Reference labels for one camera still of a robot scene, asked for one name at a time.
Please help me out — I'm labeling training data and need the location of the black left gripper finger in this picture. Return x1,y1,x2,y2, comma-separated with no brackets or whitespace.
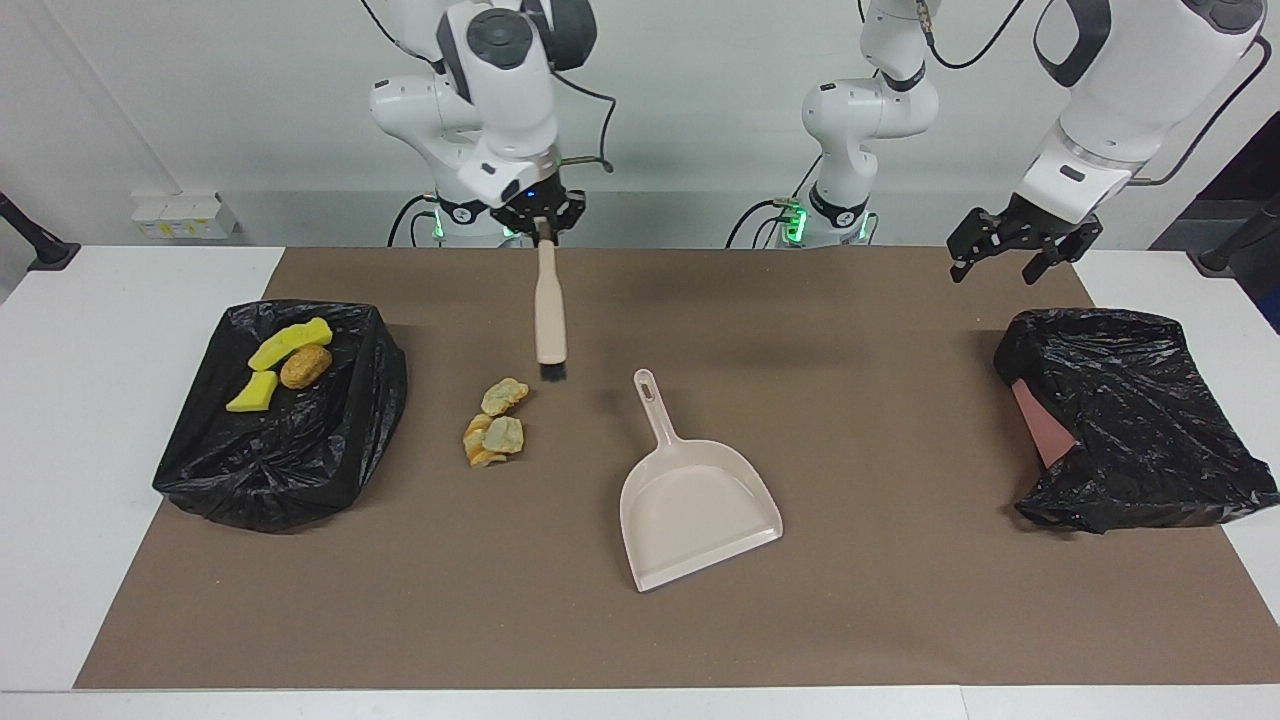
1020,238,1076,286
946,207,1011,285

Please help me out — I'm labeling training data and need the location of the beige hand brush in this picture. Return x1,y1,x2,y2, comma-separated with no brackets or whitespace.
533,235,569,384

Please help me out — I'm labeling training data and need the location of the brown toy bread roll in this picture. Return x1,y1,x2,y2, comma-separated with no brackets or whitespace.
279,345,334,390

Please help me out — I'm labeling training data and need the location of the beige plastic dustpan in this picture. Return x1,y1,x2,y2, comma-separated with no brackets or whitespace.
618,368,784,594

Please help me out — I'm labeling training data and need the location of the pink bin box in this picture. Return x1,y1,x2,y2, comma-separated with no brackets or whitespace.
1012,380,1081,469

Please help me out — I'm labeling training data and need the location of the black trash bag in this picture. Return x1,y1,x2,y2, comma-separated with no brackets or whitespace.
993,307,1280,534

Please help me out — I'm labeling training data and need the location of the black trash bag bin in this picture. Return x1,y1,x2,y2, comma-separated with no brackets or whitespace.
152,298,409,533

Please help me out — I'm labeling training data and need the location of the black stand foot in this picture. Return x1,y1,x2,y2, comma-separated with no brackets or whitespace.
0,192,82,273
1188,195,1280,279

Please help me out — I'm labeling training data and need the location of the brown table mat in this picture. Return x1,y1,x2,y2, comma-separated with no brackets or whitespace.
73,247,1280,691

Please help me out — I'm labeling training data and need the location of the black base cable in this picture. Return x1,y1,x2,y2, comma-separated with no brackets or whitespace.
727,197,801,249
387,193,441,248

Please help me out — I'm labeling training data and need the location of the white wall socket box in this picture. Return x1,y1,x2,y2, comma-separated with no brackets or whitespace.
130,192,241,242

